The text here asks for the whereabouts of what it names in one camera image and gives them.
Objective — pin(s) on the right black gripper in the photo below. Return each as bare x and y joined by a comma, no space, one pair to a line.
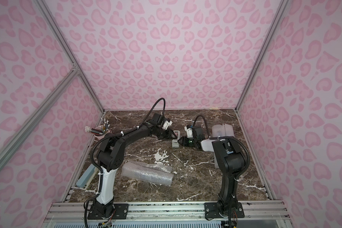
185,140

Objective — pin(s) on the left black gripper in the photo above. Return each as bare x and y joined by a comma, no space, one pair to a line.
167,133

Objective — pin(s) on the pink pen cup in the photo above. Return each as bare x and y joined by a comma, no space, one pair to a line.
97,138

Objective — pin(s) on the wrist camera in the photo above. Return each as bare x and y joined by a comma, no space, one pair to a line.
166,124
188,129

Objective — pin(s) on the white tape dispenser pink roll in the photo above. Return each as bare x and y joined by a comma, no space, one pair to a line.
175,143

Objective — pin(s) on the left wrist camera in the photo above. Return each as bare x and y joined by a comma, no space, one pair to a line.
166,124

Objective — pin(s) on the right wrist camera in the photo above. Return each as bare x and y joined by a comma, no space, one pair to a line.
188,129

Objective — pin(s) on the light blue stapler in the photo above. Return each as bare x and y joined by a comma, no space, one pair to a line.
87,177

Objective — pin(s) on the bubble wrap sheet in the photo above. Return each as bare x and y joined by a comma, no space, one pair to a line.
228,129
218,130
151,173

